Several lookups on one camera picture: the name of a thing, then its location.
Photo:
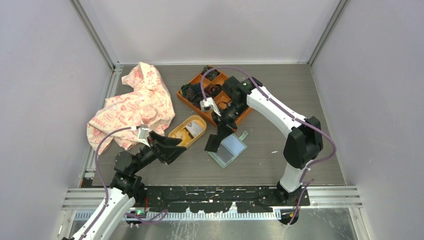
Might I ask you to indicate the white credit card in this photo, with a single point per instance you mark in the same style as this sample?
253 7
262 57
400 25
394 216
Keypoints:
194 128

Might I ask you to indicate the dark folded fabric item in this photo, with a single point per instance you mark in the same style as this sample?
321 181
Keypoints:
190 90

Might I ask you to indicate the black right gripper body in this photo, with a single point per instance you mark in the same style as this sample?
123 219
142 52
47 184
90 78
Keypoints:
230 115

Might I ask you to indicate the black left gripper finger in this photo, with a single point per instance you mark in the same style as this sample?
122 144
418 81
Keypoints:
167 154
157 139

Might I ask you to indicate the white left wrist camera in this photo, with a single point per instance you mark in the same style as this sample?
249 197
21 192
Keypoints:
142 134

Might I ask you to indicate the coiled black belt small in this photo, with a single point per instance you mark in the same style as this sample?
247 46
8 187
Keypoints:
214 90

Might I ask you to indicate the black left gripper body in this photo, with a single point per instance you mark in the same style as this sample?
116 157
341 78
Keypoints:
152 146

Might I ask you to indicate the aluminium frame rail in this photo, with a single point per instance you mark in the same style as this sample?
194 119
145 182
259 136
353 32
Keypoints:
320 197

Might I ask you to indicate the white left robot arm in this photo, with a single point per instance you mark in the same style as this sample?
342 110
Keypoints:
126 188

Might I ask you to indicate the black credit card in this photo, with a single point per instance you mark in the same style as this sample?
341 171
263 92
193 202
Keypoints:
214 142
224 156

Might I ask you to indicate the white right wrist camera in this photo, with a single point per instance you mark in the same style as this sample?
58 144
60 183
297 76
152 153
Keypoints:
208 105

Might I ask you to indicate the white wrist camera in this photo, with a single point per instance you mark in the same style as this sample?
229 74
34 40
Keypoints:
208 105
142 134

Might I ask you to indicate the yellow oval dish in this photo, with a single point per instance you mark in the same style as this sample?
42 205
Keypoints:
181 132

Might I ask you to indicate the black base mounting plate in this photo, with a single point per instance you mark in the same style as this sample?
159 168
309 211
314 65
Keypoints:
216 199

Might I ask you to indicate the green card holder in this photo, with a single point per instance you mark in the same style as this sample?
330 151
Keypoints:
234 144

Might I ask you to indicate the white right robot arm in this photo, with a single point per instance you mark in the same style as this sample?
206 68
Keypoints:
303 140

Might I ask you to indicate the pink patterned cloth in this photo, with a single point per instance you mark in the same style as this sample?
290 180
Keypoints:
149 103

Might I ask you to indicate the orange compartment tray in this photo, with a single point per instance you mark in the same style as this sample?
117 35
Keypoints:
223 89

